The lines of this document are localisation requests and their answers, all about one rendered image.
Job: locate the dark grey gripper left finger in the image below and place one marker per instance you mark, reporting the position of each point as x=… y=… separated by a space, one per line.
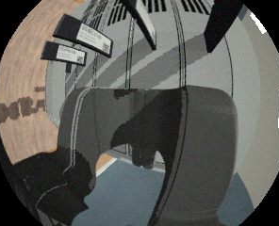
x=94 y=120

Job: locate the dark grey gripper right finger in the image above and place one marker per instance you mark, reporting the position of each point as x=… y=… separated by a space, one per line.
x=195 y=129

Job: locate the white server rack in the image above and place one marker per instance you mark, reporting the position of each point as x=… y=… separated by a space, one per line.
x=183 y=43

